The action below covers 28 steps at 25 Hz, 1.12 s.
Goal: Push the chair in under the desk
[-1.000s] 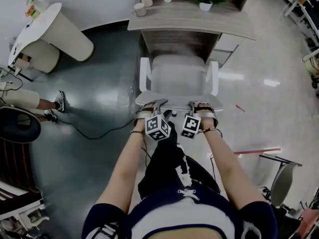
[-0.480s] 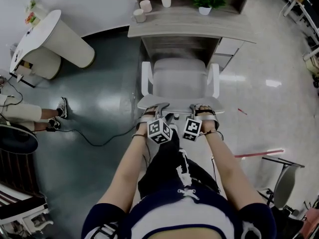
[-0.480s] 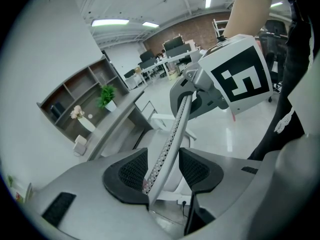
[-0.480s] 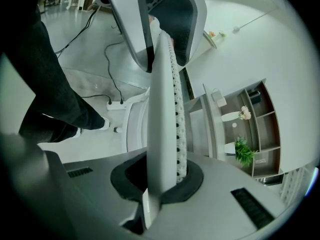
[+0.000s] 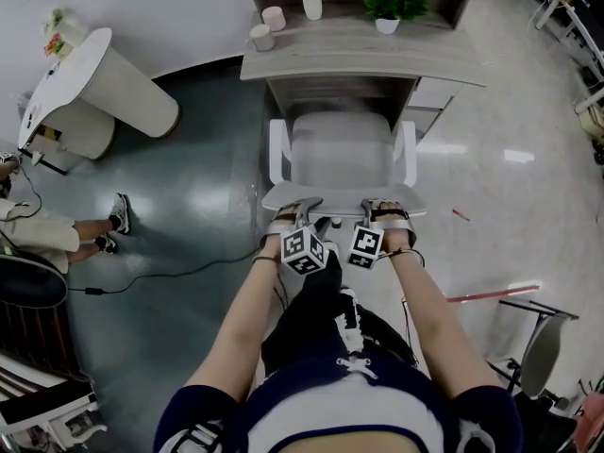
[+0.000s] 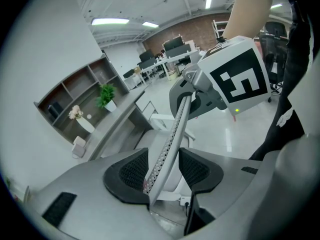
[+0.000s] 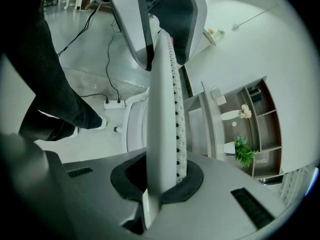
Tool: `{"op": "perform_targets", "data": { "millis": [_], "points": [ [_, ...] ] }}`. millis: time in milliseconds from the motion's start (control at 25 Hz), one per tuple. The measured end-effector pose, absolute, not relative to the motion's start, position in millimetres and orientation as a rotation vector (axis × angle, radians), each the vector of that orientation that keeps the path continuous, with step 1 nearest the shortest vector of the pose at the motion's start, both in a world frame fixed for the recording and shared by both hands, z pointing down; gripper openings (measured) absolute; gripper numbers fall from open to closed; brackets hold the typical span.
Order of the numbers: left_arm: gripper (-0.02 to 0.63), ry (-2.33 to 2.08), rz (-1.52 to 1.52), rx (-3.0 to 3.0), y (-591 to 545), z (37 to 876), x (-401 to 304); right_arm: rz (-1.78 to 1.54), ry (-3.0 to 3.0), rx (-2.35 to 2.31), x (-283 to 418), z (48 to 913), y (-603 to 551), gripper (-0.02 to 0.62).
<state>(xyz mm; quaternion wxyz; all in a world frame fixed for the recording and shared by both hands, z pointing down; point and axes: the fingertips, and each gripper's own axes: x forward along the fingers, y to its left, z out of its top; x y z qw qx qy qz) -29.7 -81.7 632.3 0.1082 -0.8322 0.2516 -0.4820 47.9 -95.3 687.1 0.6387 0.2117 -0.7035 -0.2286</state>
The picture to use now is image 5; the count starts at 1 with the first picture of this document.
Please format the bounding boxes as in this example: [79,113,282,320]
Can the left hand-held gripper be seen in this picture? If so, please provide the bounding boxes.
[259,196,330,277]

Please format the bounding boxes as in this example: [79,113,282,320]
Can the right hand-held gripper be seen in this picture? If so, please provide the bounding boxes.
[347,197,418,270]

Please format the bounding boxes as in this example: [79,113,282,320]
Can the white and grey chair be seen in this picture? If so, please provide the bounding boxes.
[260,109,429,254]

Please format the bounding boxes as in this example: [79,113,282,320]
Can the person's right forearm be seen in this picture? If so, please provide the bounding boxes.
[381,231,509,403]

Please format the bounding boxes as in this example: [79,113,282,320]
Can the person's left forearm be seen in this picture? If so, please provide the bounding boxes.
[181,233,284,403]

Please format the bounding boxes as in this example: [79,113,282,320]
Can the grey wooden desk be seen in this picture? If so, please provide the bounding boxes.
[239,11,487,136]

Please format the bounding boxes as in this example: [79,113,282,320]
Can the grey shell chair black legs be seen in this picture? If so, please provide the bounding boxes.
[485,297,580,403]

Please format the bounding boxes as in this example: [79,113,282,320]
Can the black mesh office chair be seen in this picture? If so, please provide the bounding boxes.
[513,389,581,453]

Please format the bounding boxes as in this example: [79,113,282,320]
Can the black right wrist band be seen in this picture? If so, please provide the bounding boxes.
[382,246,426,268]

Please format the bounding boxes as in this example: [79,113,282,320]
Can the pale grey mug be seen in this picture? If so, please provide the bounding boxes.
[244,24,277,53]

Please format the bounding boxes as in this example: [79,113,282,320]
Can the person's navy and white shirt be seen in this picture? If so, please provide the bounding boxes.
[153,346,525,453]

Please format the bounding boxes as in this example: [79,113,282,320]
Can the pink cylinder cup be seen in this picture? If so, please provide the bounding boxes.
[261,6,288,32]

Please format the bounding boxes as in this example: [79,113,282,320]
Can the white curved table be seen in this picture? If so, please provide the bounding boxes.
[17,26,181,176]

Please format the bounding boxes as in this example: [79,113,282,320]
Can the green plant in white pot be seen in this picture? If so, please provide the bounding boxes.
[361,0,431,36]

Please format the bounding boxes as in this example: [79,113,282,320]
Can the grey wooden shelf unit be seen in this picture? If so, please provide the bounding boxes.
[240,0,482,30]

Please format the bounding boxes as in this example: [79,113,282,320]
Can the beige storage box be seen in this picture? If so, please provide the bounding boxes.
[578,96,604,145]

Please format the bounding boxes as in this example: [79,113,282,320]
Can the white pot with pale plant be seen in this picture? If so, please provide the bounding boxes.
[44,7,89,42]

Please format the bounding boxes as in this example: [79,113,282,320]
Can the white framed furniture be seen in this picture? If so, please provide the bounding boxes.
[0,351,109,453]

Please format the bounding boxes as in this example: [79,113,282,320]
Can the black floor cable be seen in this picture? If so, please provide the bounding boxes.
[65,247,263,296]

